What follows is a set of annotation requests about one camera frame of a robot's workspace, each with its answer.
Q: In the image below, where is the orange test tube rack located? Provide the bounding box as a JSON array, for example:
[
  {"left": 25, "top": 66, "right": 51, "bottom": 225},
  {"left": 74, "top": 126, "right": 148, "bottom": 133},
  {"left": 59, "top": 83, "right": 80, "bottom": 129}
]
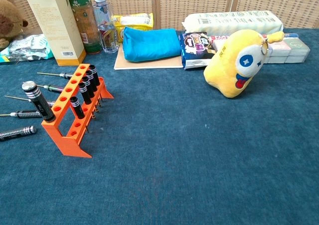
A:
[{"left": 41, "top": 63, "right": 115, "bottom": 159}]

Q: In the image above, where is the blue table cloth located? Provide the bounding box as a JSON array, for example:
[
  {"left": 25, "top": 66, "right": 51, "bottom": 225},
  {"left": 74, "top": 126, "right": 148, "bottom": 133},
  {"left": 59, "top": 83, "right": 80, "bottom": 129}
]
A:
[{"left": 0, "top": 27, "right": 319, "bottom": 225}]

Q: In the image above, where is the blue fabric pouch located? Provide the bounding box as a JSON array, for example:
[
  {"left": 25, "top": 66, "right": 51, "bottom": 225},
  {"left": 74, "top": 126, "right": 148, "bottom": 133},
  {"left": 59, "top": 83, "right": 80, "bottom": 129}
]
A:
[{"left": 122, "top": 26, "right": 181, "bottom": 62}]

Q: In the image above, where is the dark purple printed packet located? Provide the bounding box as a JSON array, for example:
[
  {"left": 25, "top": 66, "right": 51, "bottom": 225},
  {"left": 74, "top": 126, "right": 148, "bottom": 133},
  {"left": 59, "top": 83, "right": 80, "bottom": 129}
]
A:
[{"left": 178, "top": 31, "right": 217, "bottom": 70}]

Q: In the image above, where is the yellow plush toy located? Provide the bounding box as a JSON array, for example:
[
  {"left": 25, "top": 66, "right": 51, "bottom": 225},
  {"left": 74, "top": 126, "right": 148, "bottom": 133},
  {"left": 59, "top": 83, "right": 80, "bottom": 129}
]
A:
[{"left": 203, "top": 29, "right": 285, "bottom": 98}]

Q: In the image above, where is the yellow snack bag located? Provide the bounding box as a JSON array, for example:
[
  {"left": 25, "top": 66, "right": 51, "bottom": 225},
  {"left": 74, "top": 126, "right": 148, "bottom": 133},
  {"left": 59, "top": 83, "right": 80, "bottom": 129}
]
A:
[{"left": 112, "top": 12, "right": 154, "bottom": 45}]

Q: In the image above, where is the plastic food wrap box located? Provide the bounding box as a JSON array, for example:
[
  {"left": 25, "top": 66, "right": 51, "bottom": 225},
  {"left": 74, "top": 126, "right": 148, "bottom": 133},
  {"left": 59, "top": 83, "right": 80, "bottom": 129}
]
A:
[{"left": 208, "top": 33, "right": 300, "bottom": 45}]

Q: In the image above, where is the clear water bottle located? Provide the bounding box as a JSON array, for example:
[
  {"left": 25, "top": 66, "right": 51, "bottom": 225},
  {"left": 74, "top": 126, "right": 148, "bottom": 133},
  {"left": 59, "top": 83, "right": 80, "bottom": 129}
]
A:
[{"left": 93, "top": 0, "right": 120, "bottom": 53}]

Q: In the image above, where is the woven rattan folding screen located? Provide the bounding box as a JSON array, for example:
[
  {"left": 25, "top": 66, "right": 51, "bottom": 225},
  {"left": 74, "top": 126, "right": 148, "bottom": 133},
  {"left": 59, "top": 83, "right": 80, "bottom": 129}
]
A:
[{"left": 0, "top": 0, "right": 319, "bottom": 35}]

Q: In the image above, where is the white paper towel pack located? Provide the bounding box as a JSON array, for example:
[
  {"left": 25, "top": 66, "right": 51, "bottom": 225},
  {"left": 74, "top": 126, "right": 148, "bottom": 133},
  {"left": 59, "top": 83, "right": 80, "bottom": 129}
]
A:
[{"left": 181, "top": 10, "right": 284, "bottom": 37}]

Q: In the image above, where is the green tea bottle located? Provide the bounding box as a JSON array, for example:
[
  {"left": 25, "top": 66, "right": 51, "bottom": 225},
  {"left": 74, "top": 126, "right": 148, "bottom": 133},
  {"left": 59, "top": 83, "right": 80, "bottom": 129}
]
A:
[{"left": 68, "top": 0, "right": 102, "bottom": 54}]

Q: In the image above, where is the tall yellow cardboard box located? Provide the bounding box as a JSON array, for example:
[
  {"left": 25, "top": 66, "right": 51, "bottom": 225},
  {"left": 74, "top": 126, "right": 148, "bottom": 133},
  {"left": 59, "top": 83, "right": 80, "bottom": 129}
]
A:
[{"left": 24, "top": 0, "right": 87, "bottom": 67}]

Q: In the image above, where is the wet wipes pack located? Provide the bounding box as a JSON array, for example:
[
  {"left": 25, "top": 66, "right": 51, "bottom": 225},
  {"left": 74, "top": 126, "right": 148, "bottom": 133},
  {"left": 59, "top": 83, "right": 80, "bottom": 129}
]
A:
[{"left": 0, "top": 34, "right": 54, "bottom": 63}]

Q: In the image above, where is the brown capybara plush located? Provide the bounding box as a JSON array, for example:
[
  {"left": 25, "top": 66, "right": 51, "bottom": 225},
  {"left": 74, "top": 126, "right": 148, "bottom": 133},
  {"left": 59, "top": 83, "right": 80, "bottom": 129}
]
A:
[{"left": 0, "top": 0, "right": 28, "bottom": 50}]

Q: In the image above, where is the black handled precision screwdriver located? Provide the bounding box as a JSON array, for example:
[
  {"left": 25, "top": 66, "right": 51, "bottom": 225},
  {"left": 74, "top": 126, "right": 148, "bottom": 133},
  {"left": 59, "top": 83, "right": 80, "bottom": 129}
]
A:
[
  {"left": 4, "top": 95, "right": 56, "bottom": 107},
  {"left": 37, "top": 72, "right": 73, "bottom": 80},
  {"left": 22, "top": 82, "right": 66, "bottom": 94},
  {"left": 0, "top": 110, "right": 42, "bottom": 119}
]

